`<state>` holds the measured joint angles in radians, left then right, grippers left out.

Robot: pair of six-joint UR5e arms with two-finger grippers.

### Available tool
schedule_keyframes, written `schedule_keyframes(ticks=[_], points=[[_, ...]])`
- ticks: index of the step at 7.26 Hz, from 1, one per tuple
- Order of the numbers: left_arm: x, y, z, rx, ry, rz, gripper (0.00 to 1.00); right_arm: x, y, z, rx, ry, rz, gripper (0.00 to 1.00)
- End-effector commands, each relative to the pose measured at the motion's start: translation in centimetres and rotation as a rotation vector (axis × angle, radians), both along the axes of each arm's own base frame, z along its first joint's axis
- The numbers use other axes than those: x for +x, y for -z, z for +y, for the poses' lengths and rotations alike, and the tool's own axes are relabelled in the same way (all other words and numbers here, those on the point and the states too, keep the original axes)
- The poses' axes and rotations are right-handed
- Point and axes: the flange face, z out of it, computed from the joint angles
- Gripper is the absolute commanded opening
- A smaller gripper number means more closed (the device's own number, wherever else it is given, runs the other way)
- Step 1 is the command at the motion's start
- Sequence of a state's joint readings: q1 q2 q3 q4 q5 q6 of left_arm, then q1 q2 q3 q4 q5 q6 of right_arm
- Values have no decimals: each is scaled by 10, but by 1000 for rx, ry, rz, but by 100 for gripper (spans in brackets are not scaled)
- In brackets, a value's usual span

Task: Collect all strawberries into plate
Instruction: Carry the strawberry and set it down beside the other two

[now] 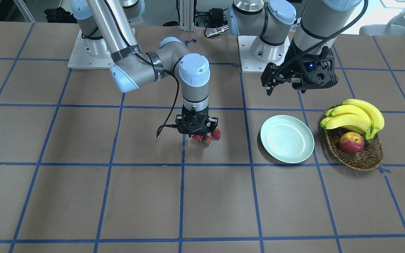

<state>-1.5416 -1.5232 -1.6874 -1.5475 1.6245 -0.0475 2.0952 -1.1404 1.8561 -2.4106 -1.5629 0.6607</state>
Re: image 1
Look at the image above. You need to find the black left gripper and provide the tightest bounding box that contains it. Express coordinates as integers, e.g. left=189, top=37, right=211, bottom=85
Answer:
left=261, top=45, right=338, bottom=96

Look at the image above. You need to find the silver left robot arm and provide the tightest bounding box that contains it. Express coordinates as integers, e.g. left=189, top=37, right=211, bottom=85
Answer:
left=227, top=0, right=368, bottom=96

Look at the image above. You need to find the light green plate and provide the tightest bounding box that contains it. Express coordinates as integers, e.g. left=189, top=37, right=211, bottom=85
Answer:
left=260, top=115, right=315, bottom=164

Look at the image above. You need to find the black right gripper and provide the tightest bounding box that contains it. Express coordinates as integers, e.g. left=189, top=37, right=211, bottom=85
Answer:
left=175, top=114, right=218, bottom=136

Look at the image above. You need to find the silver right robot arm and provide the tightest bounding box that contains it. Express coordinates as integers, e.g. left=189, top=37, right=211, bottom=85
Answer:
left=71, top=0, right=218, bottom=137

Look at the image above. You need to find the red strawberry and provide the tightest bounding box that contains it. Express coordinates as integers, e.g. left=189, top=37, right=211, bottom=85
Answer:
left=212, top=128, right=221, bottom=140
left=192, top=135, right=204, bottom=142
left=201, top=136, right=212, bottom=146

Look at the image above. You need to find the aluminium frame post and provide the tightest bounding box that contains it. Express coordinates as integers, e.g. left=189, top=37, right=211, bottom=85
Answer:
left=178, top=0, right=195, bottom=32

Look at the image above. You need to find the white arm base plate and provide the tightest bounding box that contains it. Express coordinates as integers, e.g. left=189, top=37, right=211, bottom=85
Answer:
left=237, top=36, right=290, bottom=74
left=68, top=28, right=115, bottom=70

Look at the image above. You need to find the red apple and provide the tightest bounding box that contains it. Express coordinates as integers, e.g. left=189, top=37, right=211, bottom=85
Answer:
left=338, top=132, right=365, bottom=154

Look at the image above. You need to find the woven wicker fruit basket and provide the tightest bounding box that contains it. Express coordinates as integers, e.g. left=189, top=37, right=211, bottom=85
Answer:
left=323, top=104, right=384, bottom=171

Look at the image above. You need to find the yellow banana bunch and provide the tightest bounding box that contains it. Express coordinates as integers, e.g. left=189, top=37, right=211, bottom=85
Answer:
left=320, top=99, right=385, bottom=141

